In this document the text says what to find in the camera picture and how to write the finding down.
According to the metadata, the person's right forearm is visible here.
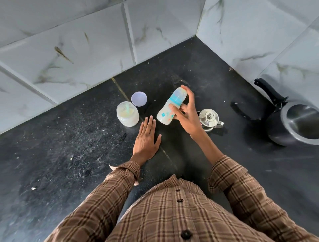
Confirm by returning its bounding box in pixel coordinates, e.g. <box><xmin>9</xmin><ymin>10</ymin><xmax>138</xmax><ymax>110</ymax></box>
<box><xmin>191</xmin><ymin>130</ymin><xmax>319</xmax><ymax>242</ymax></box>

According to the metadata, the lilac round lid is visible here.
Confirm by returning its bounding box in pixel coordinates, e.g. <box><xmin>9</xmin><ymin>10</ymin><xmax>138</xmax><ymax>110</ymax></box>
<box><xmin>131</xmin><ymin>91</ymin><xmax>147</xmax><ymax>107</ymax></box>

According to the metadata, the black pressure cooker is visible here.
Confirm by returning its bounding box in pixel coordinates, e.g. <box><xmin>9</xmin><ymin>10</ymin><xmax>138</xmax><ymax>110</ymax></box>
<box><xmin>254</xmin><ymin>78</ymin><xmax>319</xmax><ymax>146</ymax></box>

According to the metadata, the person's left forearm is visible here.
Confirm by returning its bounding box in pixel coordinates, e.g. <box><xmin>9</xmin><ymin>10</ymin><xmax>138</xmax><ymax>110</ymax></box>
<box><xmin>44</xmin><ymin>155</ymin><xmax>147</xmax><ymax>242</ymax></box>

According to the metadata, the person's left hand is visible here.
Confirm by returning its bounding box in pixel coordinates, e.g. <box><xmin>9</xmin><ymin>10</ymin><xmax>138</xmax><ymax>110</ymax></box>
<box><xmin>130</xmin><ymin>115</ymin><xmax>162</xmax><ymax>166</ymax></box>

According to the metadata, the clear plastic powder container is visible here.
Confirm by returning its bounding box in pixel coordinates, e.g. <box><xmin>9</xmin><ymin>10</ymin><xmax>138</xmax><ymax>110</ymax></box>
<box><xmin>116</xmin><ymin>101</ymin><xmax>140</xmax><ymax>127</ymax></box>

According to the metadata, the brown plaid shirt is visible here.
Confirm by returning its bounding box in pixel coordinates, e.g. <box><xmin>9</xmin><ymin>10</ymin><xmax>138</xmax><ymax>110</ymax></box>
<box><xmin>44</xmin><ymin>155</ymin><xmax>319</xmax><ymax>242</ymax></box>

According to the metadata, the small steel lidded pot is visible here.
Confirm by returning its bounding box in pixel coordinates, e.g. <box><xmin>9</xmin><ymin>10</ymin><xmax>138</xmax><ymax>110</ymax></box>
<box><xmin>199</xmin><ymin>108</ymin><xmax>224</xmax><ymax>132</ymax></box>

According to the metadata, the baby bottle with blue cap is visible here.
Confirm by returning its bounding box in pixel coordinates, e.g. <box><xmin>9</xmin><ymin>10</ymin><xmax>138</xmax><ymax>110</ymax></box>
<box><xmin>157</xmin><ymin>87</ymin><xmax>187</xmax><ymax>125</ymax></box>

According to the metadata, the person's right hand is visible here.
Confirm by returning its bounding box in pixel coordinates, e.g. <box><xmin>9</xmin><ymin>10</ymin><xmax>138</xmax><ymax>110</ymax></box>
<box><xmin>168</xmin><ymin>85</ymin><xmax>205</xmax><ymax>135</ymax></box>

